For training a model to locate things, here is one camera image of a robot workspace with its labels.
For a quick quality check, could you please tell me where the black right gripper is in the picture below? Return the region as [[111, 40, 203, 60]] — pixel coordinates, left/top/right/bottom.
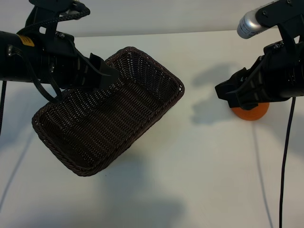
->
[[215, 41, 300, 111]]

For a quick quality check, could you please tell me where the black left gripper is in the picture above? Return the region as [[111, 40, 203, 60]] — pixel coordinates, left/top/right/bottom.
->
[[40, 32, 119, 91]]

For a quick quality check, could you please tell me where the orange fruit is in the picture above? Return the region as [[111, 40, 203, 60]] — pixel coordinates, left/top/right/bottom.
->
[[231, 102, 271, 122]]

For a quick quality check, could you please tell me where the dark brown woven basket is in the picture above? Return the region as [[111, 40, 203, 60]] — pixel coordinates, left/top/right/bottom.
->
[[31, 46, 185, 177]]

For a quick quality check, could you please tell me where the thin black cable loop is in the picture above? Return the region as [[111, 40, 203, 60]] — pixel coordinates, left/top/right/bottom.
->
[[9, 46, 64, 104]]

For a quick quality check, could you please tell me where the black braided cable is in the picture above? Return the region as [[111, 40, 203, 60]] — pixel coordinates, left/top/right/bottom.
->
[[0, 80, 7, 137], [55, 2, 91, 23]]

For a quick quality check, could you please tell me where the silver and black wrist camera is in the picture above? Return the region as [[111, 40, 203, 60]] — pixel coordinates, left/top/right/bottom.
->
[[237, 0, 294, 39]]

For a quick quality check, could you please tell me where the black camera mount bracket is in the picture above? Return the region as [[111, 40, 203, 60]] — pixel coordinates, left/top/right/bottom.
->
[[25, 6, 60, 38], [276, 20, 299, 52]]

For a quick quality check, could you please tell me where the thin black camera cable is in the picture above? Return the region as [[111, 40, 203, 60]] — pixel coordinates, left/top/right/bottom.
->
[[278, 96, 296, 228]]

